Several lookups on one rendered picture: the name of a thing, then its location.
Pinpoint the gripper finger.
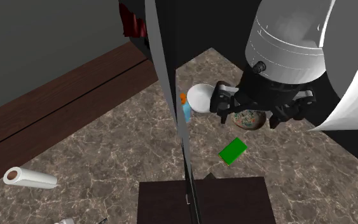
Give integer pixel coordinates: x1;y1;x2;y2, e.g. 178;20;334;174
269;89;318;130
210;81;245;125

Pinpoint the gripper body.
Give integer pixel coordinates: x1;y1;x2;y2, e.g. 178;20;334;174
236;66;322;111

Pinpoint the white bowl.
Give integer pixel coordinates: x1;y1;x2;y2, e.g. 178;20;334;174
186;83;217;115

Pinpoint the brown speckled bowl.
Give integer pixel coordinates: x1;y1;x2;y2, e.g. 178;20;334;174
231;109;267;131

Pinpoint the blue bottle with orange cap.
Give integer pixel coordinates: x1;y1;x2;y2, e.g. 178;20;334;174
179;92;193;123

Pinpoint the green book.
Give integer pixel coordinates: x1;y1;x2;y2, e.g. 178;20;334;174
217;137;249;167

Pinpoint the grey thin upright panel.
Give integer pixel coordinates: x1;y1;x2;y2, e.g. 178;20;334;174
144;0;203;224

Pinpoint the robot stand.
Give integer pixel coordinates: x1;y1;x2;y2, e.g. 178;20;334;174
136;176;277;224

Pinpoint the red cloth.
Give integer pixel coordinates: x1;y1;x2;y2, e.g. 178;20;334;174
118;2;149;40

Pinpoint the white paper towel roll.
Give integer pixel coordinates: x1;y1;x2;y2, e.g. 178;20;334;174
3;166;59;190

